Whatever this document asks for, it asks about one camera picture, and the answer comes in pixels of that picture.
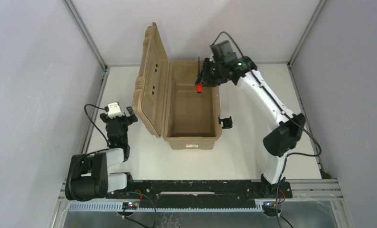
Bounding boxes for red black screwdriver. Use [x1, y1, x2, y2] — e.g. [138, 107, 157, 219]
[195, 57, 202, 93]

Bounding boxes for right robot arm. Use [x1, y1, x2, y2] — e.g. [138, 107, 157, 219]
[195, 56, 305, 196]

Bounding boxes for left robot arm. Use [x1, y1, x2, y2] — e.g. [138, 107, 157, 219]
[65, 103, 138, 201]

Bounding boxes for tan plastic storage bin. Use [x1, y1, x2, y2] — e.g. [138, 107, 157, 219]
[132, 23, 233, 150]

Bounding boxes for left controller board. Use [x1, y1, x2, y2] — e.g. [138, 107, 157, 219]
[122, 201, 139, 210]

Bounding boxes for controller board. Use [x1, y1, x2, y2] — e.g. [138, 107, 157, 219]
[122, 201, 139, 210]
[262, 201, 282, 217]

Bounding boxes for right controller board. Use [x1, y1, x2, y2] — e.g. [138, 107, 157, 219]
[262, 201, 282, 217]

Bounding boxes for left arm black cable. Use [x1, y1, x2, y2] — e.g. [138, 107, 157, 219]
[84, 104, 111, 149]

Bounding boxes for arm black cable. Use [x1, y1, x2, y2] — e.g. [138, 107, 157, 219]
[211, 31, 322, 228]
[84, 104, 111, 149]

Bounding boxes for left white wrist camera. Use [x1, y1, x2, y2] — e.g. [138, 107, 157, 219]
[107, 102, 124, 119]

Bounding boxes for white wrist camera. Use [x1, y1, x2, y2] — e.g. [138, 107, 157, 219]
[107, 102, 124, 119]
[210, 40, 237, 62]

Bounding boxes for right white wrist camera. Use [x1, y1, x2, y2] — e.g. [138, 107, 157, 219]
[210, 40, 237, 62]

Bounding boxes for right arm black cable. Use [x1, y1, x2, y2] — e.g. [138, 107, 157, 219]
[211, 31, 322, 228]

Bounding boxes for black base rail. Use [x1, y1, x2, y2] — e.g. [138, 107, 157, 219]
[106, 180, 293, 207]

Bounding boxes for perforated metal cable tray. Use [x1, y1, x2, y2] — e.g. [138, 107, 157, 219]
[68, 200, 275, 212]

